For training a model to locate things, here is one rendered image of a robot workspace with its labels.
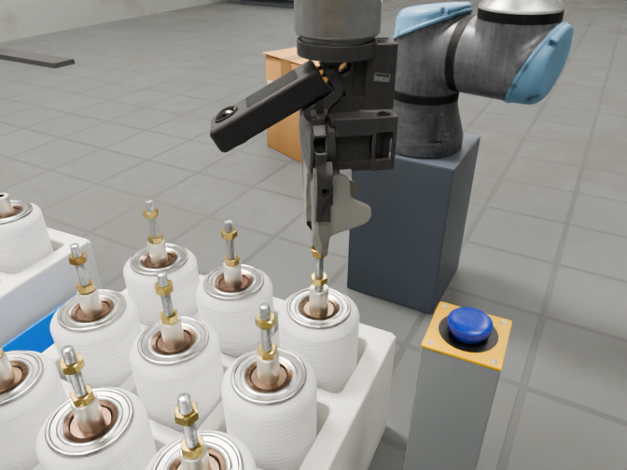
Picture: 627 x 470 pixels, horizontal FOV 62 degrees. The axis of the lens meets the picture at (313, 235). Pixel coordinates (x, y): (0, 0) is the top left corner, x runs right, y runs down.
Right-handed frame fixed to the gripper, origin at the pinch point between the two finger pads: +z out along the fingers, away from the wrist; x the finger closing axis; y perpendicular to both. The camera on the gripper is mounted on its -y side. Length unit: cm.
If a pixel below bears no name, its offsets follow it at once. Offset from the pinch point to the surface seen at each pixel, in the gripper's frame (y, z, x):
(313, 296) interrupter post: -0.1, 7.6, -0.8
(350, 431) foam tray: 2.1, 18.1, -11.3
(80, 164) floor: -54, 35, 111
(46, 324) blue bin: -38.3, 24.2, 20.2
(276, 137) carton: 7, 31, 112
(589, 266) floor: 66, 35, 35
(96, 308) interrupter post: -24.7, 9.2, 3.1
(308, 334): -1.2, 10.4, -3.9
